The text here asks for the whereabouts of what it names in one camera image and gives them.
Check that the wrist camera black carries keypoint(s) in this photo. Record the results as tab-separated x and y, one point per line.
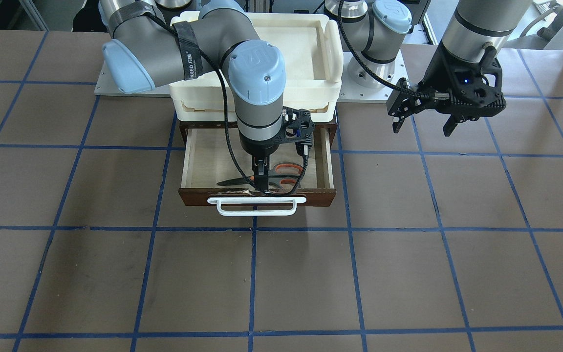
404	100
298	128

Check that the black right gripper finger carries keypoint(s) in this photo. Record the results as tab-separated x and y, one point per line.
265	165
257	168

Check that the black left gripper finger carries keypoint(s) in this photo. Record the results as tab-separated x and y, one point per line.
453	121
398	121

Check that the white drawer handle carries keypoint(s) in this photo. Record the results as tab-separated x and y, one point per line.
275	207

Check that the light wooden drawer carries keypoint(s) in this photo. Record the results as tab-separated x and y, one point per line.
208	162

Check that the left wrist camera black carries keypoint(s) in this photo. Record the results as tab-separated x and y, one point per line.
404	100

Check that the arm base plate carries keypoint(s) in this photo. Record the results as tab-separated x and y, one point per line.
359	87
106	86

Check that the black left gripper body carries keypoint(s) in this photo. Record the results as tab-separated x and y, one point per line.
439	73

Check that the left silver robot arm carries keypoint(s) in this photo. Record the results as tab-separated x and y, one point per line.
374	30

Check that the white plastic tray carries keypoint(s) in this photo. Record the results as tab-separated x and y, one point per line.
314	62

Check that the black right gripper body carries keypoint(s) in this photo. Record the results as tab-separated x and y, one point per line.
257	146

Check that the grey orange scissors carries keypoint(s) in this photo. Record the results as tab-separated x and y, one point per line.
279	176

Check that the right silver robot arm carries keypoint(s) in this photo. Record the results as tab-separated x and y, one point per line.
146	52

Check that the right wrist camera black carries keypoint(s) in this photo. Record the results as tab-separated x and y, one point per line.
298	128

